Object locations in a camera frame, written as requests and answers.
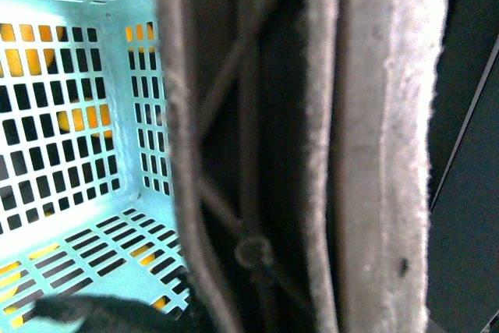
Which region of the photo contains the light blue plastic basket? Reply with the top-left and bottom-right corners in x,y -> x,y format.
1,0 -> 189,332

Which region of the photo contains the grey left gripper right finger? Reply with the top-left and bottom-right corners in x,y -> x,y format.
307,0 -> 448,332

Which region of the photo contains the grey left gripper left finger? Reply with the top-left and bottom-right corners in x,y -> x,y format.
155,0 -> 335,332

